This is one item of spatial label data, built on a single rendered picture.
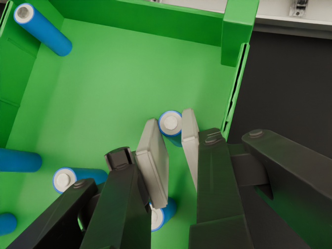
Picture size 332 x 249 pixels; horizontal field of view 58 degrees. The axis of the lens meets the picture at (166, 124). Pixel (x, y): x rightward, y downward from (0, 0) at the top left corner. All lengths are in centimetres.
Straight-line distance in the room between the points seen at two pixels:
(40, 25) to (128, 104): 10
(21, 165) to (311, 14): 53
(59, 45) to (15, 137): 10
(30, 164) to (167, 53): 16
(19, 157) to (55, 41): 10
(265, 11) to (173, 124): 45
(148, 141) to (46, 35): 16
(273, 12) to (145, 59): 37
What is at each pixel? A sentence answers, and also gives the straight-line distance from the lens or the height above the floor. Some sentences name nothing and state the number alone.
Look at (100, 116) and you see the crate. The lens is 28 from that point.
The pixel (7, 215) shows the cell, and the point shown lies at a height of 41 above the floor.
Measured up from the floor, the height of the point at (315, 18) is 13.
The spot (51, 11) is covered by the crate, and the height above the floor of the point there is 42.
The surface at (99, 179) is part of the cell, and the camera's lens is 25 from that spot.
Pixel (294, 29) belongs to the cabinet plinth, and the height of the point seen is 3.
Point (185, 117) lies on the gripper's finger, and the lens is 18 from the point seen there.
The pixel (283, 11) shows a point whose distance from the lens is 62.
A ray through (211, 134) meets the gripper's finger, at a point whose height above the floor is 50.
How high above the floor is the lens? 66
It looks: 77 degrees down
